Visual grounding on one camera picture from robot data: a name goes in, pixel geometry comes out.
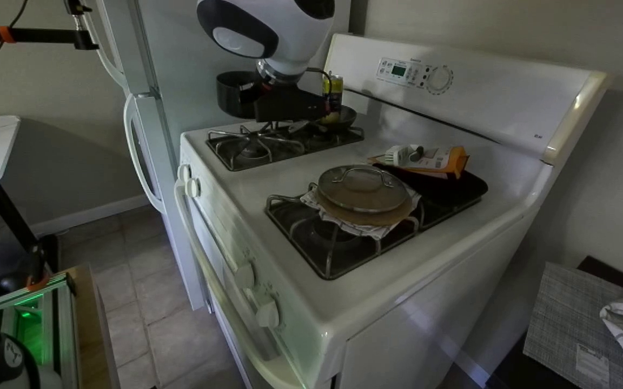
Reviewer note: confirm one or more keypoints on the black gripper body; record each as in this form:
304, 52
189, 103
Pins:
290, 101

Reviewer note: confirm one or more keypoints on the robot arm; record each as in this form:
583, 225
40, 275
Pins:
270, 30

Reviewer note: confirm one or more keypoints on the glass pot lid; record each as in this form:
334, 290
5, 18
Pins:
363, 188

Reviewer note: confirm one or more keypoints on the white stove knob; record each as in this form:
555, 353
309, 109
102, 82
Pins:
247, 275
195, 186
270, 315
185, 173

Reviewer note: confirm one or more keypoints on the stove control panel with display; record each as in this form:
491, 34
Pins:
417, 75

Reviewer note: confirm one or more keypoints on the white gas stove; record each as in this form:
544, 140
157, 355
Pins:
368, 288

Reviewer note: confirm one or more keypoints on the black double burner grate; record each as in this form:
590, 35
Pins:
282, 149
326, 250

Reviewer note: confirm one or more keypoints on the dark frying pan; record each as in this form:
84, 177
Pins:
338, 118

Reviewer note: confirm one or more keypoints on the large refrigerator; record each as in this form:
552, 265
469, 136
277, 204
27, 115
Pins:
175, 57

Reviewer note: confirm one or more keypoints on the white cloth under lid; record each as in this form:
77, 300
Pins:
358, 228

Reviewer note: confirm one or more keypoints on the orange item on tray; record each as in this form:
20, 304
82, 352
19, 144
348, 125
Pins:
427, 160

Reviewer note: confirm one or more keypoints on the black baking tray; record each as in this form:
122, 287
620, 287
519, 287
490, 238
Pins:
464, 188

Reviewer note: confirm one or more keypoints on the black bar with orange tape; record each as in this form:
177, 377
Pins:
37, 34

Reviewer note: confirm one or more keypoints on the wooden board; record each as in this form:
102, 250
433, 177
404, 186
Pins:
96, 331

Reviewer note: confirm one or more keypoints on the aluminium mount frame green lit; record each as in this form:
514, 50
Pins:
34, 331

